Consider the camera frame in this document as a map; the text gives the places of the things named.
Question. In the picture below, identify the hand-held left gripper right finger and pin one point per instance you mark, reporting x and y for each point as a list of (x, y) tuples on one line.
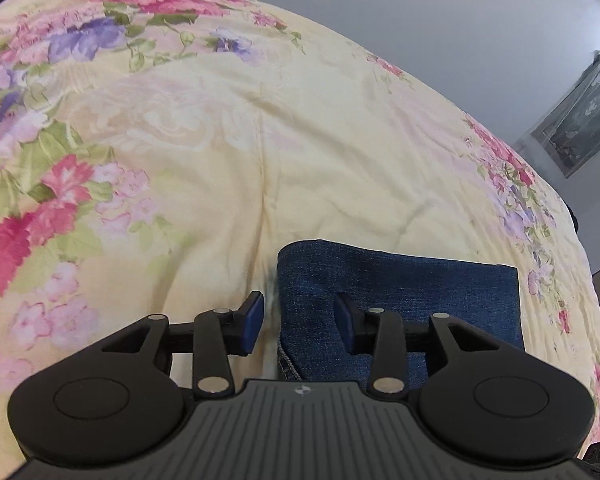
[(344, 324)]

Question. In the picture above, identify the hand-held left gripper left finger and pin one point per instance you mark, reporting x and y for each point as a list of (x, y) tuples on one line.
[(252, 324)]

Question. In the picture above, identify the blue denim pants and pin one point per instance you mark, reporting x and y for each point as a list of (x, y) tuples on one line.
[(405, 285)]

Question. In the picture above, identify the yellow floral blanket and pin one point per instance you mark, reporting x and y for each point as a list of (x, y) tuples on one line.
[(230, 160)]

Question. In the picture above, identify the framed wall picture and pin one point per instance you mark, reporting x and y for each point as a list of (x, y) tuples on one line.
[(580, 115)]

